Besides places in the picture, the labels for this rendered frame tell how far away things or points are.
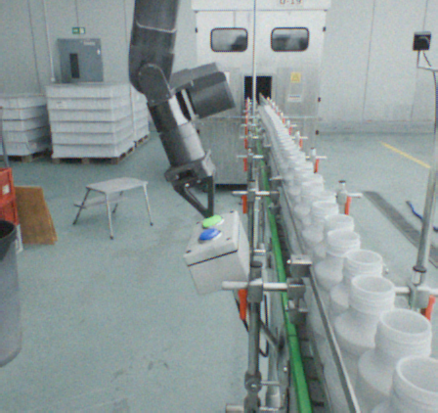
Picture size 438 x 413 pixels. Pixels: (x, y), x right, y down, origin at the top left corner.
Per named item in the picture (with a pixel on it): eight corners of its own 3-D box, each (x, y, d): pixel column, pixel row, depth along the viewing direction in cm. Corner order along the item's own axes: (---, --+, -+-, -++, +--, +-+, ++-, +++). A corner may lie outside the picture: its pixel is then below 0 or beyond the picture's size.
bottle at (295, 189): (316, 252, 85) (322, 172, 80) (285, 252, 85) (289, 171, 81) (312, 241, 91) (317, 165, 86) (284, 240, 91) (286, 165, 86)
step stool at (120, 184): (113, 211, 428) (110, 171, 416) (153, 225, 390) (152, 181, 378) (71, 223, 394) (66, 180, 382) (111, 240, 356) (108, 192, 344)
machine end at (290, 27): (317, 196, 484) (331, -7, 423) (195, 194, 492) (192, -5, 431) (299, 166, 636) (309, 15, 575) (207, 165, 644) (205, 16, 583)
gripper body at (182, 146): (213, 159, 71) (198, 116, 69) (208, 171, 61) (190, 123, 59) (178, 170, 72) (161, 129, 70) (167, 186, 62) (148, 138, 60)
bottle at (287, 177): (283, 231, 96) (285, 160, 92) (279, 222, 102) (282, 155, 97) (308, 231, 97) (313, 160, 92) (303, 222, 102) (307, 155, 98)
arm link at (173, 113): (146, 95, 66) (140, 96, 61) (187, 80, 66) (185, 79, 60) (162, 137, 68) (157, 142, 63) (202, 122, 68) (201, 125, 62)
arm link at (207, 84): (131, 47, 62) (132, 70, 55) (206, 18, 61) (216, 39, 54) (163, 115, 70) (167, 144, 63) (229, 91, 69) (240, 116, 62)
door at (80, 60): (107, 130, 1029) (99, 37, 968) (66, 130, 1035) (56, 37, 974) (108, 130, 1038) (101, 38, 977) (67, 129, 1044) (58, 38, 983)
